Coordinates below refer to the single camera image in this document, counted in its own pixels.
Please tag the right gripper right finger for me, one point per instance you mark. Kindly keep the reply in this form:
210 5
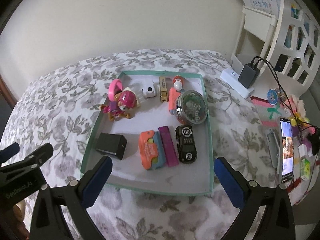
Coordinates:
237 188

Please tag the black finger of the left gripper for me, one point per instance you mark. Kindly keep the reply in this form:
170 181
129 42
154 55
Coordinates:
36 159

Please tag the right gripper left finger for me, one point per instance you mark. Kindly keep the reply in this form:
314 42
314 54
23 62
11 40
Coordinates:
86 190

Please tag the black charger cube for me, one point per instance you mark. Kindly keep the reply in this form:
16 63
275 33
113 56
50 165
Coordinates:
112 145

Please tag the black toy car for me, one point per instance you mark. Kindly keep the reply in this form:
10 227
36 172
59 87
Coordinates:
187 153

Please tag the orange blue puzzle block toy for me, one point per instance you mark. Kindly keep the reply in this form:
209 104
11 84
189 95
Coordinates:
151 150

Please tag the purple bar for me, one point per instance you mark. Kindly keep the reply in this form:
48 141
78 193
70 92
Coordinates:
169 150

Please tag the pink brown puppy figure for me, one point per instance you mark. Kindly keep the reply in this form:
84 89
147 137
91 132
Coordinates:
121 106

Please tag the round tin of beads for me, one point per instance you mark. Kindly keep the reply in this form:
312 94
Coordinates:
191 108

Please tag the pink bracelet band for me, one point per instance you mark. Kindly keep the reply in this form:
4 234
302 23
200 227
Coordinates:
115 87

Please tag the white plug adapter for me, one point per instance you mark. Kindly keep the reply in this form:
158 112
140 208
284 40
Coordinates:
148 92

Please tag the red white glue bottle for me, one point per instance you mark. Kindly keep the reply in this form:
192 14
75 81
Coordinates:
178 83

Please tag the silver nail clipper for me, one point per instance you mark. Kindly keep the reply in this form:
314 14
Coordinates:
273 146

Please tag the smartphone with lit screen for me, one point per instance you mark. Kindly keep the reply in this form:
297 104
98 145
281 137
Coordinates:
286 150

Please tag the teal cardboard box lid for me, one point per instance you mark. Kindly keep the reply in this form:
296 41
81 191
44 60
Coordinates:
181 180

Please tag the colourful octagonal toy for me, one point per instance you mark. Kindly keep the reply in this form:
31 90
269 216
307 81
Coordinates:
273 96

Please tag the white power strip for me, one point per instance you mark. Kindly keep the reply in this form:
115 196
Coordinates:
230 77

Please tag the dark grey charger brick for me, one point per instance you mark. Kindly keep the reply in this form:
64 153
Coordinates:
248 75

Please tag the white shelf unit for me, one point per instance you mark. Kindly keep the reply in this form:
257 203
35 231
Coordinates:
283 32

